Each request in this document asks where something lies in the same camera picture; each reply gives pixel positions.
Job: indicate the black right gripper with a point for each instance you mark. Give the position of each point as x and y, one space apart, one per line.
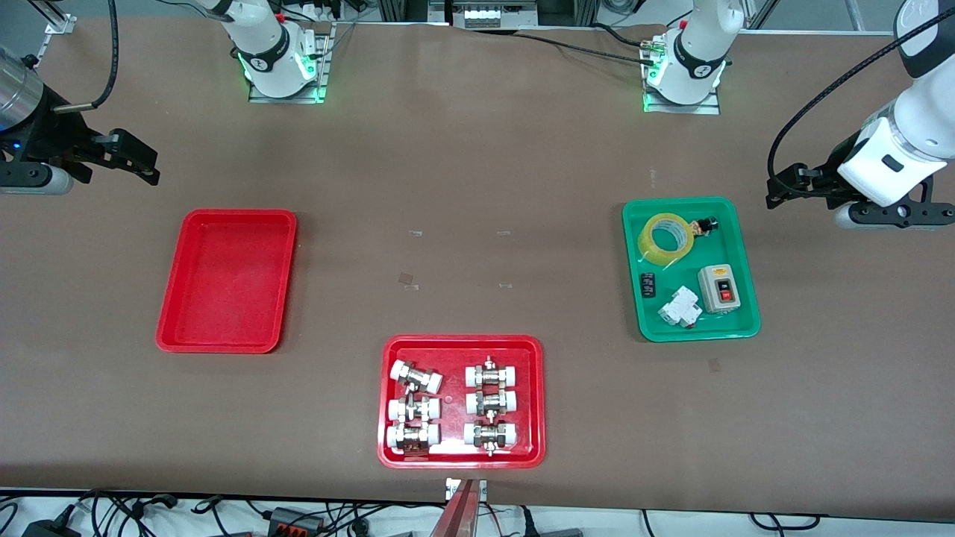
52 139

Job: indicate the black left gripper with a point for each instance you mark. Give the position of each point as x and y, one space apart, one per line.
818 181

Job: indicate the yellow tape roll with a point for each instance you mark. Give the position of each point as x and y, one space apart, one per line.
655 250

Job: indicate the green plastic tray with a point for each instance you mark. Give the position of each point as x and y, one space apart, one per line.
675 268

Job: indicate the empty-style large red tray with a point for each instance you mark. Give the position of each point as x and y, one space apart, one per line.
226 282

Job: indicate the red tray with fittings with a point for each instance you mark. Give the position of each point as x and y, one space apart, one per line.
453 403

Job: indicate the white circuit breaker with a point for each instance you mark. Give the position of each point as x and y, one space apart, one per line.
680 307

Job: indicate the small black component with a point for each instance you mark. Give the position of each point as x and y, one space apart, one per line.
648 284

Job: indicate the white metal pipe fitting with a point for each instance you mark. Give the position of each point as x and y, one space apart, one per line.
491 403
491 374
416 377
414 409
490 435
412 436

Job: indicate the white terminal block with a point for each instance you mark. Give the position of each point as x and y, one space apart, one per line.
481 16

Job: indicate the black power adapter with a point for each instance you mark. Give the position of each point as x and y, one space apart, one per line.
48 528

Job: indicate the black and orange connector block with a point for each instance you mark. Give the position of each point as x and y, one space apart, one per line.
297 520

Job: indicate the red metal bar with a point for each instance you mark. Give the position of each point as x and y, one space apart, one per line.
456 514

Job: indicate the black and brass button switch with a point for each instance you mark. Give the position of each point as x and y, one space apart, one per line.
702 226

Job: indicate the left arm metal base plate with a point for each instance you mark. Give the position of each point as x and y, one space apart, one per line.
712 104

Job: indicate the grey push-button switch box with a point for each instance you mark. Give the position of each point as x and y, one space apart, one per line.
719 289

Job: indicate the small silver bracket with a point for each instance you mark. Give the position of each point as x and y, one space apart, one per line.
451 489

